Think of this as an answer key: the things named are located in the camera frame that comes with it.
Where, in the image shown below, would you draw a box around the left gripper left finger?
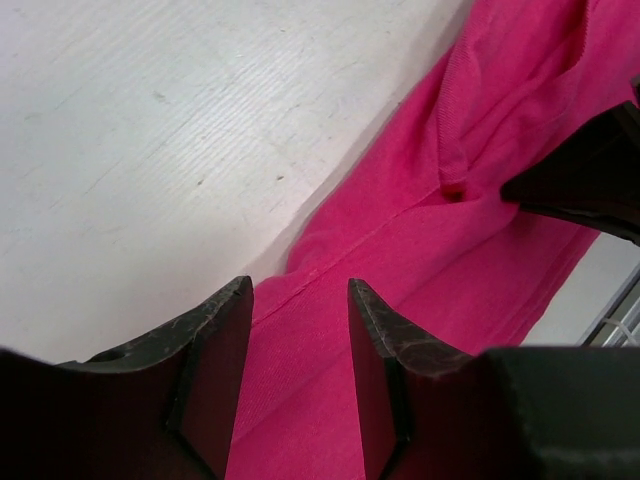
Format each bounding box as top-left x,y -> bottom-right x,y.
1,276 -> 254,479

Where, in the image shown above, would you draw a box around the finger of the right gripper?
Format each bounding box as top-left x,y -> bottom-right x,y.
500,100 -> 639,245

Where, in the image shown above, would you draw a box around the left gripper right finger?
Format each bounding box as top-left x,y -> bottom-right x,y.
348,279 -> 639,479

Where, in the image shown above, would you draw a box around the pink trousers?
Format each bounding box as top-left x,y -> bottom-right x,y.
227,1 -> 639,479

